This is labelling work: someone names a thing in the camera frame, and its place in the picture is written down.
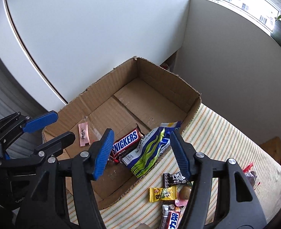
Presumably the blue green snack packet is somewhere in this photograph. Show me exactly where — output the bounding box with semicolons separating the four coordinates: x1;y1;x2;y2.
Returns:
120;121;181;178

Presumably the window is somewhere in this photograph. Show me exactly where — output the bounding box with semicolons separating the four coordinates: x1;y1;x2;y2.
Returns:
193;0;281;32

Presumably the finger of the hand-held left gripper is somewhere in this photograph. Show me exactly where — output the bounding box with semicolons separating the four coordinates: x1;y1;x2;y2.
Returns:
0;132;75;172
0;110;58;159

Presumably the black candy packet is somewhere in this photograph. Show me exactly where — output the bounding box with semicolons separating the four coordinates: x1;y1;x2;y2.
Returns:
163;172;187;186

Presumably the brown chocolate bar chinese lettering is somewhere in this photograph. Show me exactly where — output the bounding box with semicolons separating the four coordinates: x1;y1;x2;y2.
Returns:
160;203;186;229

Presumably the pink wrapped candy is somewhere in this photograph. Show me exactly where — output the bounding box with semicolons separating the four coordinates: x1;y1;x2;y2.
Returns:
78;123;91;146

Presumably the brown cardboard box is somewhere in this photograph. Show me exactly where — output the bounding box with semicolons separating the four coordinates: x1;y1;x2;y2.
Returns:
42;56;201;209

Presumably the clear dried fruit packet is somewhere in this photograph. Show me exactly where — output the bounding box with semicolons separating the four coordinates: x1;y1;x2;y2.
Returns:
242;162;260;191

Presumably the brown chocolate bar latin lettering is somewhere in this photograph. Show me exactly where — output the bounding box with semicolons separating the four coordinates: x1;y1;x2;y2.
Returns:
109;124;144;164

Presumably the white wardrobe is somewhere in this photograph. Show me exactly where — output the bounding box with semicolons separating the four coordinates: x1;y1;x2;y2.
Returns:
0;0;193;112

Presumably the yellow candy packet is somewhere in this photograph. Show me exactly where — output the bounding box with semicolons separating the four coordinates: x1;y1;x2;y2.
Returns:
149;186;176;203

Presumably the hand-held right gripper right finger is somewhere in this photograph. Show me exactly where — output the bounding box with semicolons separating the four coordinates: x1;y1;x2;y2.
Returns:
170;129;267;229

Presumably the wooden furniture piece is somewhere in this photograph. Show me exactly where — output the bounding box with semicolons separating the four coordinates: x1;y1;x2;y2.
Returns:
261;137;281;163

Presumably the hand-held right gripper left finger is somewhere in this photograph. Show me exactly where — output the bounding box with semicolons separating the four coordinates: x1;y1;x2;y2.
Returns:
14;128;114;229

